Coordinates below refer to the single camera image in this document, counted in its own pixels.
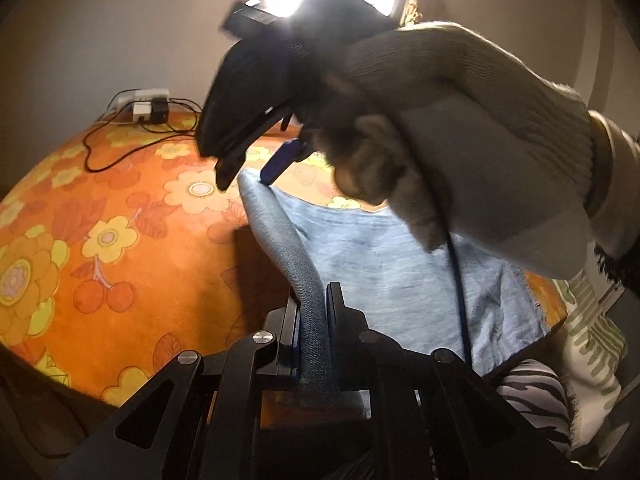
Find light blue denim pants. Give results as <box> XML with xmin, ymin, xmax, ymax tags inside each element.
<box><xmin>238</xmin><ymin>168</ymin><xmax>551</xmax><ymax>414</ymax></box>

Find striped sleeve forearm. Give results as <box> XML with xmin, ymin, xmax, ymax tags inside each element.
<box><xmin>497</xmin><ymin>360</ymin><xmax>572</xmax><ymax>457</ymax></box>

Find right gloved hand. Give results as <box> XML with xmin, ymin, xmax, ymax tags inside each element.
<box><xmin>317</xmin><ymin>22</ymin><xmax>610</xmax><ymax>278</ymax></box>

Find black power adapter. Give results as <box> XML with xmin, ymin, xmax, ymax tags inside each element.
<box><xmin>148</xmin><ymin>96</ymin><xmax>169</xmax><ymax>125</ymax></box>

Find white power strip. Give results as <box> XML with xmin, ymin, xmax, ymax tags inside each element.
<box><xmin>105</xmin><ymin>88</ymin><xmax>170</xmax><ymax>124</ymax></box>

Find orange floral bedsheet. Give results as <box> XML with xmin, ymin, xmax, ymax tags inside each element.
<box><xmin>0</xmin><ymin>109</ymin><xmax>569</xmax><ymax>409</ymax></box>

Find green striped white pillow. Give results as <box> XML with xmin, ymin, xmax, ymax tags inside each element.
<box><xmin>553</xmin><ymin>272</ymin><xmax>627</xmax><ymax>452</ymax></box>

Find black cable on bed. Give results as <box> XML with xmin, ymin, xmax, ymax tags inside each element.
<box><xmin>81</xmin><ymin>89</ymin><xmax>204</xmax><ymax>174</ymax></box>

